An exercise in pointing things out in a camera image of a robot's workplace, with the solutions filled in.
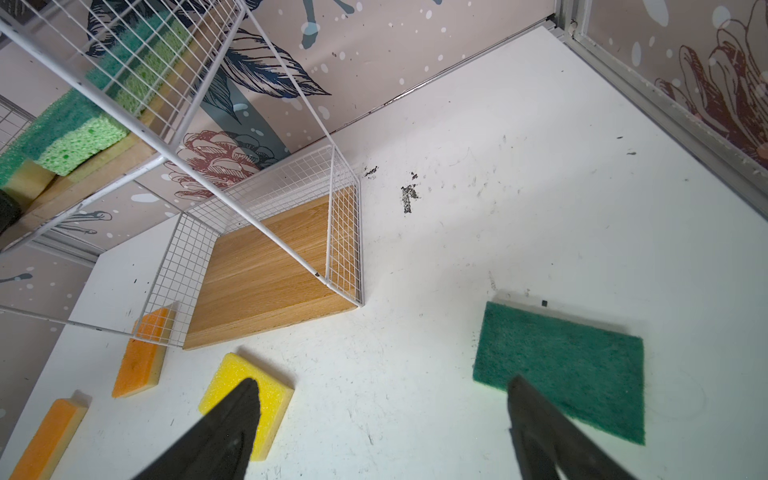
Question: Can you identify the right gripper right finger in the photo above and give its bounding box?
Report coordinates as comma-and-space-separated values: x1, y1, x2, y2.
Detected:
507, 375, 633, 479

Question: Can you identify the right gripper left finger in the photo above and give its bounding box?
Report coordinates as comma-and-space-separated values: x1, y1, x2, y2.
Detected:
136, 378, 261, 480

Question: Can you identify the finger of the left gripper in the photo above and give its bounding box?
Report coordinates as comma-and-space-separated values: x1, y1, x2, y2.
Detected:
0, 190, 22, 234

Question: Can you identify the dark green sponge front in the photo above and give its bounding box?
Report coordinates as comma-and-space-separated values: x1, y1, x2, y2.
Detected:
1, 11, 190, 183

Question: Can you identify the dark green sponge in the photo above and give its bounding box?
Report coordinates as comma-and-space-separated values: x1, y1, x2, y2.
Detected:
1, 11, 190, 183
472, 302, 646, 445

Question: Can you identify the orange sponge near shelf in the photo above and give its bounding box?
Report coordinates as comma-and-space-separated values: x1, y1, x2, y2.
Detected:
112, 306, 175, 399

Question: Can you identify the middle wooden shelf board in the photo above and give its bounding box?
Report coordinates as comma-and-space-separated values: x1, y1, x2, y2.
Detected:
1, 1, 241, 250

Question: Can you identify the yellow sponge upper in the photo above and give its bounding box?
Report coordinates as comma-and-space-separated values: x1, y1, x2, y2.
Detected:
198, 353, 294, 462

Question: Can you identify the dark green sponge right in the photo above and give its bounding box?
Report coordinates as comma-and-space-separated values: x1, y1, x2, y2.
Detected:
472, 302, 646, 445

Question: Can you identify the orange sponge far left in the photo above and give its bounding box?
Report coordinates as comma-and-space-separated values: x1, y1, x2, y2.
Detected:
10, 399, 88, 480

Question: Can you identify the white wire three-tier shelf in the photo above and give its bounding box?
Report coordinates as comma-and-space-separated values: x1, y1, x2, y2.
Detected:
1, 1, 360, 348

